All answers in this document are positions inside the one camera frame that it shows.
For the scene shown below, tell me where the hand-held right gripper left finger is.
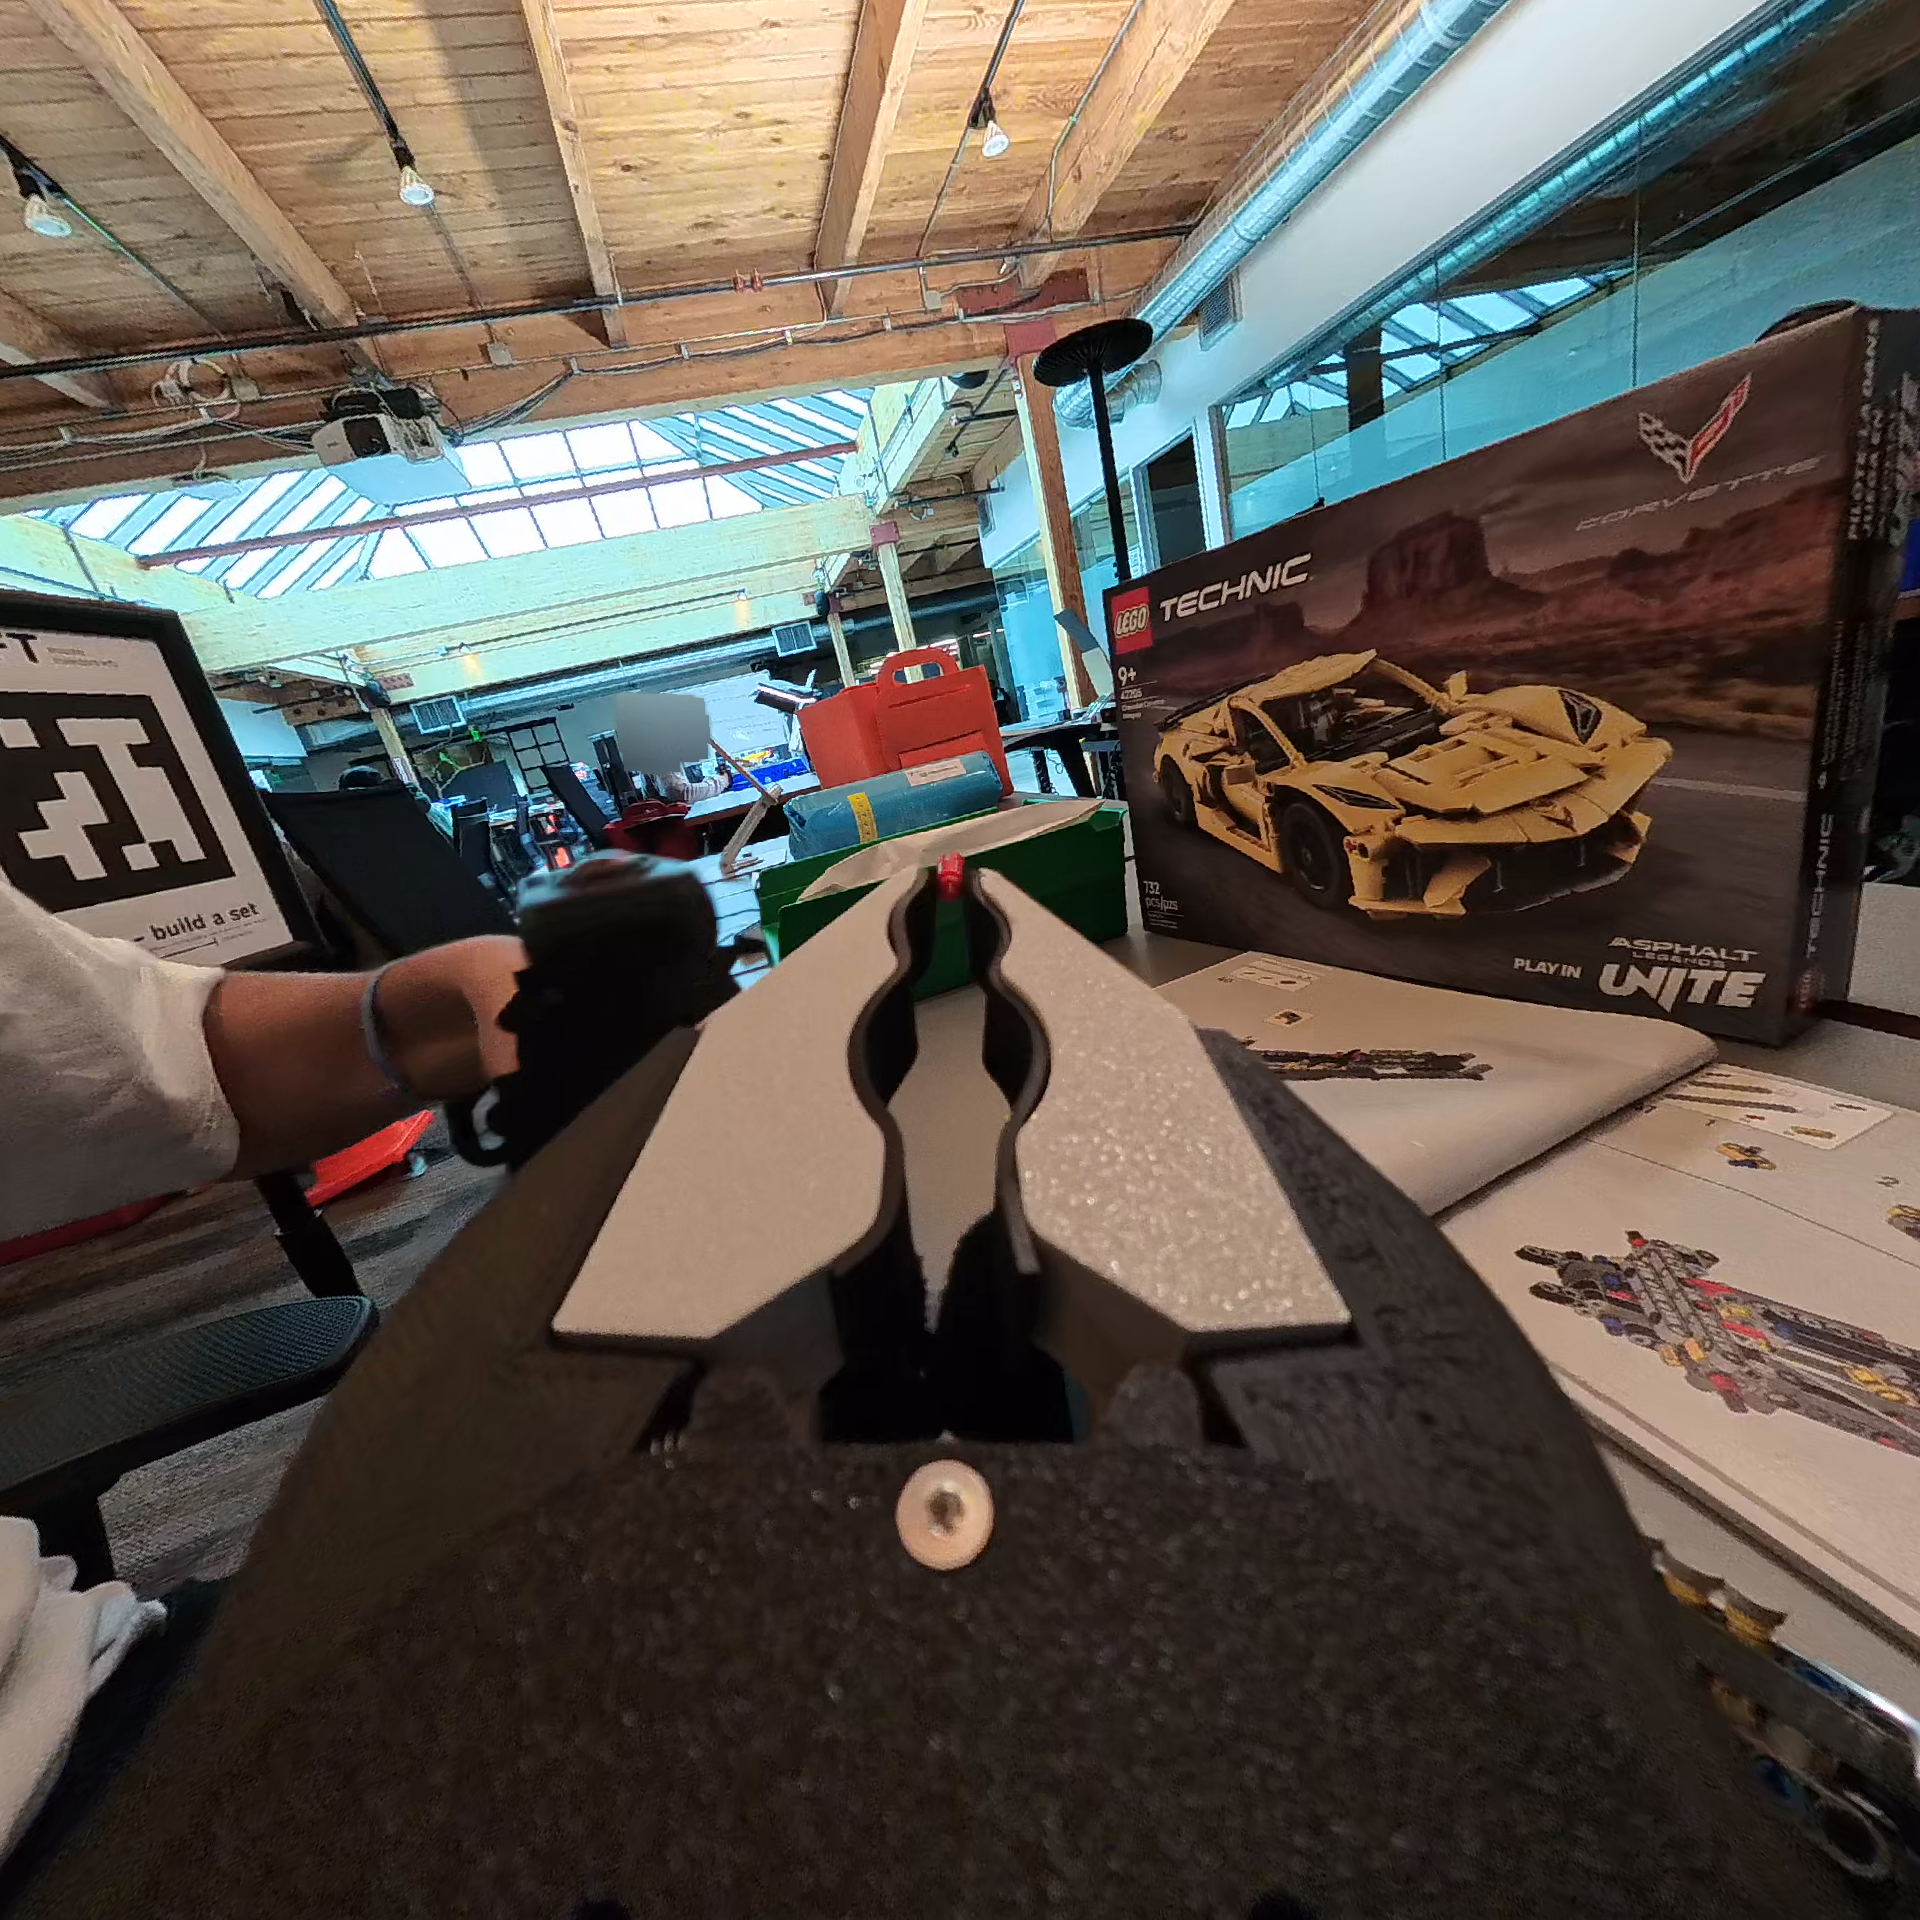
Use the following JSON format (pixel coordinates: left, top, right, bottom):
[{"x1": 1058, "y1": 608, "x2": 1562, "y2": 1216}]
[{"x1": 551, "y1": 867, "x2": 933, "y2": 1382}]

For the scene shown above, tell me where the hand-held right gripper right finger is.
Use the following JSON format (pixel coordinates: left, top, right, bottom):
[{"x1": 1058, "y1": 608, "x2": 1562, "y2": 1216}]
[{"x1": 972, "y1": 872, "x2": 1356, "y2": 1390}]

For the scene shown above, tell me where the lego set box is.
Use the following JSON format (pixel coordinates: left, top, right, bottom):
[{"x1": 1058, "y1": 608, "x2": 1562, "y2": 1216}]
[{"x1": 1101, "y1": 304, "x2": 1920, "y2": 1050}]

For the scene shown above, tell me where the lego chassis model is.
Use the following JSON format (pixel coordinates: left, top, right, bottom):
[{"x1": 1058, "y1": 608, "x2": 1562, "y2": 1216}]
[{"x1": 1651, "y1": 1546, "x2": 1920, "y2": 1894}]

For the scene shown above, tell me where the white folding stand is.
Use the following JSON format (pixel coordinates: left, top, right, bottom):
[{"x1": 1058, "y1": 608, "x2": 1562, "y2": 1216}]
[{"x1": 717, "y1": 787, "x2": 799, "y2": 882}]

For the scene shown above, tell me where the blue wristband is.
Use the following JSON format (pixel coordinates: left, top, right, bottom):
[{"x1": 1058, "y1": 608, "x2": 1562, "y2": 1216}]
[{"x1": 356, "y1": 961, "x2": 419, "y2": 1104}]

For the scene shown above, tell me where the blue wrapped roll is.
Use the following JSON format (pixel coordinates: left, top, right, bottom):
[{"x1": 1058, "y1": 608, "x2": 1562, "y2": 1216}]
[{"x1": 783, "y1": 750, "x2": 1008, "y2": 864}]

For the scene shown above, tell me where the open instruction booklet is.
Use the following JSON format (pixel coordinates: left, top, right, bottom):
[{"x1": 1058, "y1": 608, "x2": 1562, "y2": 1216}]
[{"x1": 1154, "y1": 948, "x2": 1920, "y2": 1653}]

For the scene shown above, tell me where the green plastic bin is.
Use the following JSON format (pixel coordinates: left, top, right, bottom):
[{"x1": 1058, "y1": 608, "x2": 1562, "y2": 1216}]
[{"x1": 755, "y1": 803, "x2": 1130, "y2": 1001}]

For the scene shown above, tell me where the orange red felt bag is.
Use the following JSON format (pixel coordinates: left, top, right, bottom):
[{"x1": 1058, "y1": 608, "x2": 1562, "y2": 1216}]
[{"x1": 795, "y1": 648, "x2": 1014, "y2": 794}]

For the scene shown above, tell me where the person's white shirt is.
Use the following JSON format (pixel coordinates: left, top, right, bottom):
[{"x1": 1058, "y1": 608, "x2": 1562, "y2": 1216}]
[{"x1": 0, "y1": 877, "x2": 245, "y2": 1853}]

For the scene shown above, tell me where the black framed marker sign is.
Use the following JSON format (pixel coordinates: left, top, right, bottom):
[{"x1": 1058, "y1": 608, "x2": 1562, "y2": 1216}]
[{"x1": 0, "y1": 590, "x2": 324, "y2": 970}]

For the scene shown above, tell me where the white ceiling projector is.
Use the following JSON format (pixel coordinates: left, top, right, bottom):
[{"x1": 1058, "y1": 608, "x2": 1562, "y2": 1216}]
[{"x1": 306, "y1": 387, "x2": 452, "y2": 472}]

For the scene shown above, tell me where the black floor lamp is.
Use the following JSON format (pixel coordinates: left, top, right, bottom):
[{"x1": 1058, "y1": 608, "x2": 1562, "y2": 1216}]
[{"x1": 1030, "y1": 317, "x2": 1160, "y2": 634}]

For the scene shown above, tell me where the silver ventilation duct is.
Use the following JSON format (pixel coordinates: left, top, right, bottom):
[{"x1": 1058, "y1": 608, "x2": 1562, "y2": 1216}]
[{"x1": 1048, "y1": 0, "x2": 1508, "y2": 437}]

